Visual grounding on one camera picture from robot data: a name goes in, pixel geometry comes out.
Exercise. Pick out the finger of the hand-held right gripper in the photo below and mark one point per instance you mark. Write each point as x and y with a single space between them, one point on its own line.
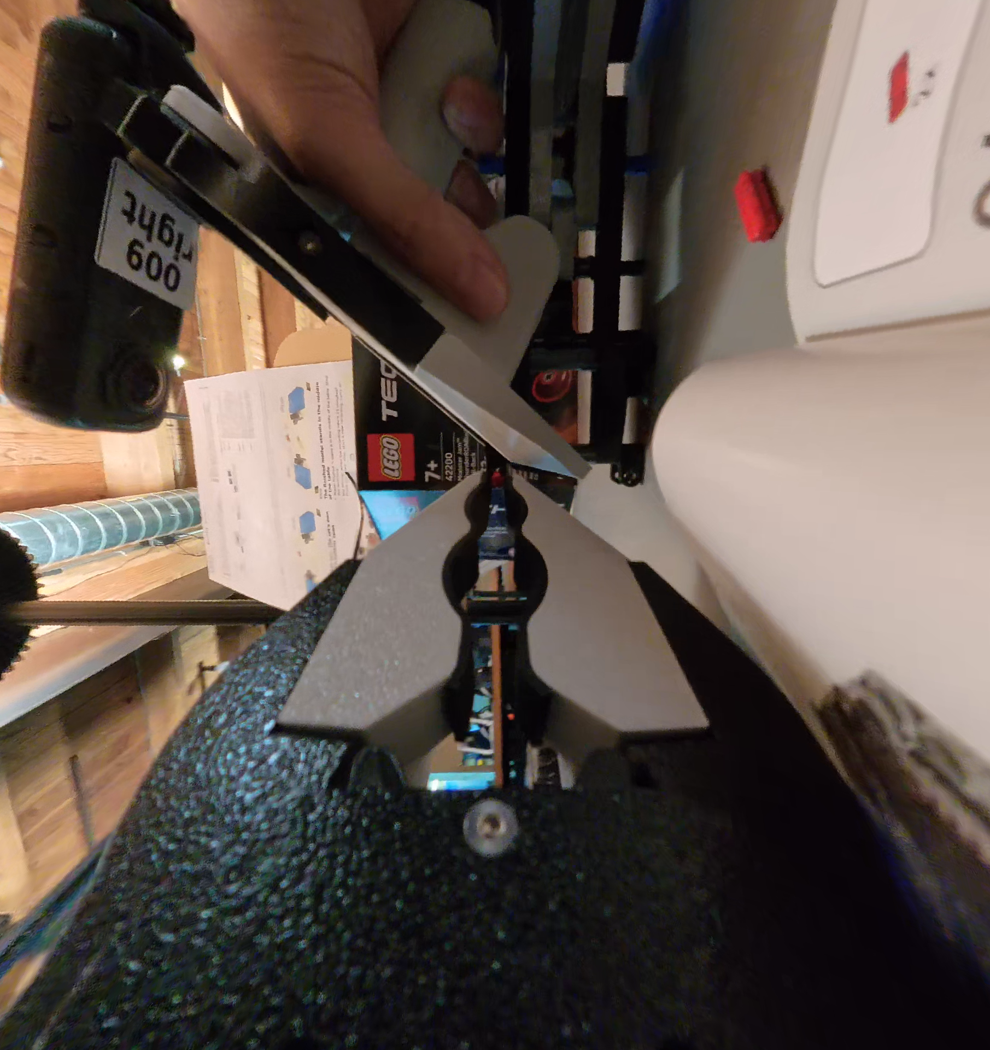
511 418

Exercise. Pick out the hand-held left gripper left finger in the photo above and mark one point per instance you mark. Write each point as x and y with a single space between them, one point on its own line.
380 640

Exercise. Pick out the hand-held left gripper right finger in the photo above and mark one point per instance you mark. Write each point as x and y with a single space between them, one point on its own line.
609 648

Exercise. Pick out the black toy brick assembly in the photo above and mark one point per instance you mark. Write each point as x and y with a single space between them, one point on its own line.
515 123

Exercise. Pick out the person's right hand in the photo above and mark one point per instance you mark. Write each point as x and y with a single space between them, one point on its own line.
322 98

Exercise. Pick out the black toy set box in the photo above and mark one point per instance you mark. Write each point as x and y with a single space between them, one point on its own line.
396 410

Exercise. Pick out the white printed paper sheet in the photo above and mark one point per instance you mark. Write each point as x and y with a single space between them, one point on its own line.
257 476

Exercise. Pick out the open instruction booklet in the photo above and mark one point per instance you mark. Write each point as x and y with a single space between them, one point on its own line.
831 492

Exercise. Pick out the silver ventilation duct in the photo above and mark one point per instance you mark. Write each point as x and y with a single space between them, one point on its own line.
93 529

